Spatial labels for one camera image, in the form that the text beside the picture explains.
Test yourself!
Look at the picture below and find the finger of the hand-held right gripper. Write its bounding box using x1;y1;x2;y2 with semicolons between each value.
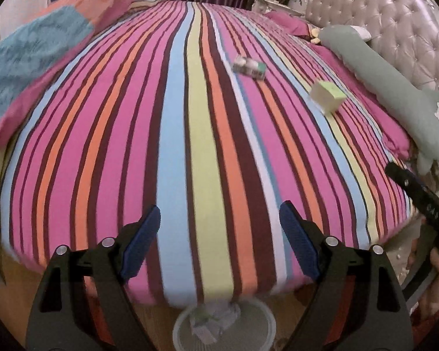
385;162;430;209

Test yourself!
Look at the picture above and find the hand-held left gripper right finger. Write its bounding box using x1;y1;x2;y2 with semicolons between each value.
279;200;415;351

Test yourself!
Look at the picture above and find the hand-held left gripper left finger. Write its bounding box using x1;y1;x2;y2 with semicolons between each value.
25;205;162;351

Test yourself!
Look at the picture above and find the white waste bin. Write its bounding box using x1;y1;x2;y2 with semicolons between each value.
173;297;277;351

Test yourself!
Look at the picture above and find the long green pillow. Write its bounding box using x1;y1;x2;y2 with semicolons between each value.
318;25;439;176

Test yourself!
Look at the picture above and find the small yellow-green box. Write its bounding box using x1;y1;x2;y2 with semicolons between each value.
309;81;348;116

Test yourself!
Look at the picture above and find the white plush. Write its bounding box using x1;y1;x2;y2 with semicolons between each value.
351;25;373;42

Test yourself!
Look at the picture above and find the tufted beige headboard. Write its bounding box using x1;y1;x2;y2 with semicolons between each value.
304;0;439;99

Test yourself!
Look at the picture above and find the small green white box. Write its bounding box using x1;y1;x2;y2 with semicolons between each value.
233;55;267;80

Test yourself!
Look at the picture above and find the ornate nightstand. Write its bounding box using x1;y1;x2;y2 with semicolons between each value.
252;0;308;17

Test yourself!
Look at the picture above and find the teal and orange quilt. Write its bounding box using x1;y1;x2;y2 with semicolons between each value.
0;0;167;169

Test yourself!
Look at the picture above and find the white cabinet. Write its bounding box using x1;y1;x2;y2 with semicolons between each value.
0;0;76;33

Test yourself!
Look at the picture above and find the ornate silver bed frame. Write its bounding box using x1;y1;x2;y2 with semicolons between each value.
382;175;439;300

